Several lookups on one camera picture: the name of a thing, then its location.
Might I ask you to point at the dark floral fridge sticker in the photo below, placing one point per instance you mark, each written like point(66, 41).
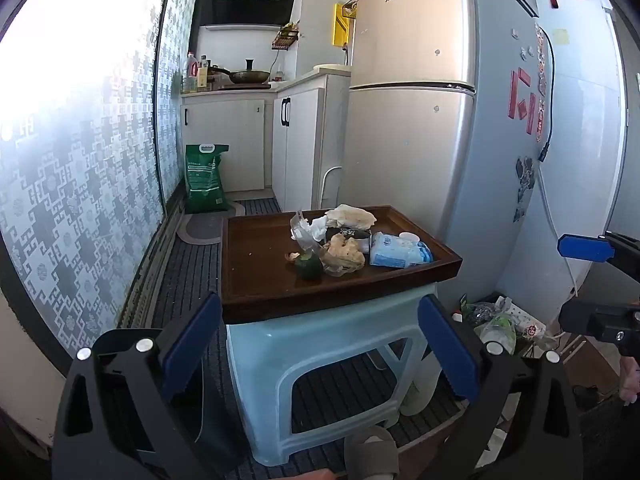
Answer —
point(525, 180)

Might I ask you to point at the metal frying pan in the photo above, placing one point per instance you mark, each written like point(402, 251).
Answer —
point(250, 76)

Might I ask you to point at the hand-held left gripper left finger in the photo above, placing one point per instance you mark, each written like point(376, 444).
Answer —
point(192, 345)

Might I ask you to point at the crumpled white tissue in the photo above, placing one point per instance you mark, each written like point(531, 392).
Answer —
point(316, 230)

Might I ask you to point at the red fridge magnets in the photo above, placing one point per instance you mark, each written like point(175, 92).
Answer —
point(520, 105)

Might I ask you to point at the brown wooden tray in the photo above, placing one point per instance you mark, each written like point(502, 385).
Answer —
point(260, 270)

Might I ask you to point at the white pipe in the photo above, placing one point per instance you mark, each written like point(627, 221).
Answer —
point(326, 185)

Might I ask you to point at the dark striped floor mat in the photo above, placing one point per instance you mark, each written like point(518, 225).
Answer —
point(190, 275)

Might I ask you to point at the crumpled beige paper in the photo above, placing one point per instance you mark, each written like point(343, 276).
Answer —
point(350, 216)

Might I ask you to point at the green rice bag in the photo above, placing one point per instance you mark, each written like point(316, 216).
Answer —
point(205, 185)

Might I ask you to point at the frosted patterned sliding door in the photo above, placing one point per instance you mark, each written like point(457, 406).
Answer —
point(90, 160)

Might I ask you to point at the light blue plastic stool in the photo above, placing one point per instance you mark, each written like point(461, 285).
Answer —
point(325, 330)

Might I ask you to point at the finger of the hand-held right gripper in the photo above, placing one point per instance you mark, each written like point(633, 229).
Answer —
point(595, 320)
point(582, 247)

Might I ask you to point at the yellow wall box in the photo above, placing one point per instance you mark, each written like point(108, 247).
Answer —
point(340, 25)

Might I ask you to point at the white printed plastic bag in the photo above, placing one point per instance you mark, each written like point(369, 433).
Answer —
point(525, 325)

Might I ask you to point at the blue tissue pack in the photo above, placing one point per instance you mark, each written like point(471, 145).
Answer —
point(395, 252)

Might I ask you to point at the grey slipper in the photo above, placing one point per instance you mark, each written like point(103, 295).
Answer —
point(370, 452)

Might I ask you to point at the person's right hand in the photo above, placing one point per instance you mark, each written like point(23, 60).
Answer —
point(632, 382)

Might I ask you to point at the black snack wrapper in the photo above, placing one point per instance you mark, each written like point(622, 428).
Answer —
point(350, 234)

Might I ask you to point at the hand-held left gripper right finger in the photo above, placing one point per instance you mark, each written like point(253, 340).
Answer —
point(447, 355)

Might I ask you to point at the white base cabinet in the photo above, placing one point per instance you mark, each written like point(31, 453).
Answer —
point(305, 145)
point(225, 140)

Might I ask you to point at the grey oval floor mat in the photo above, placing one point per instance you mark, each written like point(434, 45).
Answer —
point(200, 227)

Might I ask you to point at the white ribbed bottle cap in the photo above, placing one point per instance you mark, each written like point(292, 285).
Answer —
point(409, 236)

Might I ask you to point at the yellow oil bottle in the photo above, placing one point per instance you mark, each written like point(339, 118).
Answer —
point(203, 77)

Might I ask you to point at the silver refrigerator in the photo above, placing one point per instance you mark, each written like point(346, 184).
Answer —
point(410, 135)

